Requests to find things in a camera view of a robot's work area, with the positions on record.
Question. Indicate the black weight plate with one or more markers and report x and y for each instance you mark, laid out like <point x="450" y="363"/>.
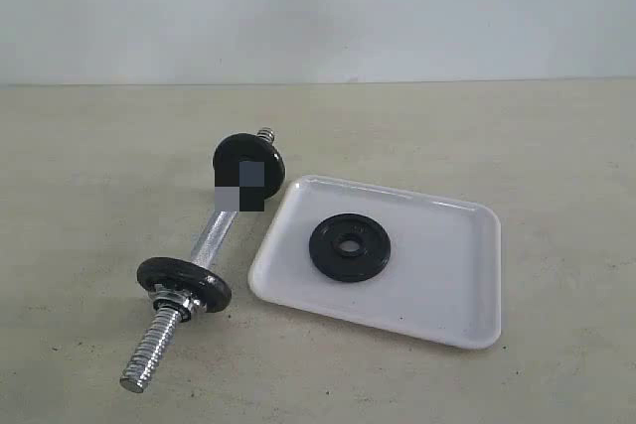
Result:
<point x="179" y="274"/>
<point x="246" y="147"/>
<point x="350" y="247"/>

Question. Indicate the chrome dumbbell bar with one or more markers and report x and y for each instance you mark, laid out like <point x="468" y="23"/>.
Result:
<point x="147" y="355"/>

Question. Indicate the white rectangular plastic tray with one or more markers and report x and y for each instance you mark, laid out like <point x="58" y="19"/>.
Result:
<point x="443" y="280"/>

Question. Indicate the chrome spinlock collar nut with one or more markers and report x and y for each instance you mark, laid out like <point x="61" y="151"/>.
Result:
<point x="183" y="301"/>

